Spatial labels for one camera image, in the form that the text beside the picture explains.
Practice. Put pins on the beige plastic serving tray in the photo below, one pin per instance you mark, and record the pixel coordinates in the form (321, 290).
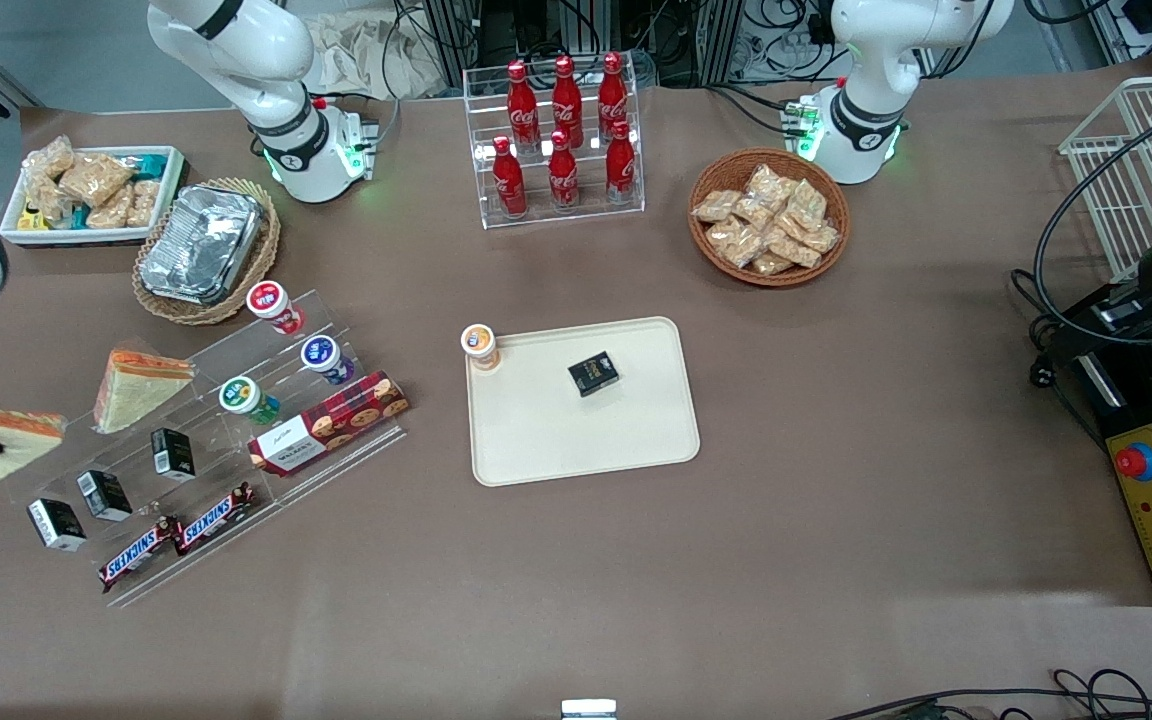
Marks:
(576, 440)

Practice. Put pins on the yellow snack packet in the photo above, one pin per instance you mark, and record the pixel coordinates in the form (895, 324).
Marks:
(31, 218)

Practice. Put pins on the small white device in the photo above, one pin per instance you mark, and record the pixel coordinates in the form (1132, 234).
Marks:
(588, 709)

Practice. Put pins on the black control box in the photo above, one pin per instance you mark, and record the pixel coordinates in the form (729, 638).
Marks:
(1126, 400)

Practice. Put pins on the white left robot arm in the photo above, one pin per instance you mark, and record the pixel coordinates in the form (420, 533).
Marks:
(866, 120)

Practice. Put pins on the flat woven wicker basket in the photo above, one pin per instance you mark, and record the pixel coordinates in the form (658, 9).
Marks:
(261, 265)

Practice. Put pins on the clear acrylic tiered stand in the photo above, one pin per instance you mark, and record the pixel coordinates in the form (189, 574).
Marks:
(236, 350)

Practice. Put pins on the white rectangular bin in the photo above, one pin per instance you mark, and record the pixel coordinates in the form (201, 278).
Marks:
(11, 232)

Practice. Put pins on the round brown wicker basket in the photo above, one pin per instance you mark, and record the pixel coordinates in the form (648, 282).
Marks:
(711, 255)

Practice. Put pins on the red Coca-Cola bottle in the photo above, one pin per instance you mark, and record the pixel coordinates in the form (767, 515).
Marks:
(563, 178)
(522, 105)
(567, 100)
(613, 95)
(621, 168)
(509, 185)

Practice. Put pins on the green lid cup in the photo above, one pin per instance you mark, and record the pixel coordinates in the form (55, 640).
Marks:
(239, 394)

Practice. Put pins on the black tissue pack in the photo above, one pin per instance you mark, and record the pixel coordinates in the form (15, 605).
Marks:
(56, 525)
(104, 496)
(173, 455)
(593, 375)

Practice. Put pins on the aluminium equipment frame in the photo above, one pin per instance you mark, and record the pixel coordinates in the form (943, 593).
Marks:
(696, 35)

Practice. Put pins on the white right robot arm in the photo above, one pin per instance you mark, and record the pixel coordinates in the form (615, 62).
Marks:
(281, 150)

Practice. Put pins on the red lid cup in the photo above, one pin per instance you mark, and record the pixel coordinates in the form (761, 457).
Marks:
(269, 300)

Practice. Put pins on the clear acrylic bottle rack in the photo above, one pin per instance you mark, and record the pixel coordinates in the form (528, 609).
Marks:
(586, 215)

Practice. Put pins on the red tartan cookie box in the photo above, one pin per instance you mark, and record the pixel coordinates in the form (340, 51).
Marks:
(336, 420)

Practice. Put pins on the clear bag of crackers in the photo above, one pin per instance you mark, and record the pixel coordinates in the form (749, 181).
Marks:
(766, 185)
(46, 198)
(111, 210)
(51, 158)
(716, 205)
(771, 263)
(754, 212)
(794, 247)
(144, 203)
(808, 205)
(96, 178)
(736, 243)

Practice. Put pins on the aluminium foil container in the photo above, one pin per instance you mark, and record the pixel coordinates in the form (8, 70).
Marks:
(201, 245)

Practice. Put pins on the red emergency stop button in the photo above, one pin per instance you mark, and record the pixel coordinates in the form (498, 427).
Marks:
(1136, 462)

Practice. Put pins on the beige crumpled cloth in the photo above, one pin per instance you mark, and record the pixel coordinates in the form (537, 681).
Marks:
(356, 55)

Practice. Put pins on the teal snack packet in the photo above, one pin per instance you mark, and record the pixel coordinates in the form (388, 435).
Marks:
(148, 165)

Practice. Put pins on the triangle sandwich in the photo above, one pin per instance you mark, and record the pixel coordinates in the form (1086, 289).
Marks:
(136, 390)
(21, 435)

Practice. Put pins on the orange lid cup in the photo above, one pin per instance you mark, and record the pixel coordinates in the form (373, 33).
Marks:
(479, 343)

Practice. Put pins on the blue lid cup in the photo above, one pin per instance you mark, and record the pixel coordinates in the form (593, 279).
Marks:
(322, 354)

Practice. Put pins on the Snickers bar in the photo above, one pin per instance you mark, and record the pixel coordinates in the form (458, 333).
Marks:
(136, 555)
(216, 518)

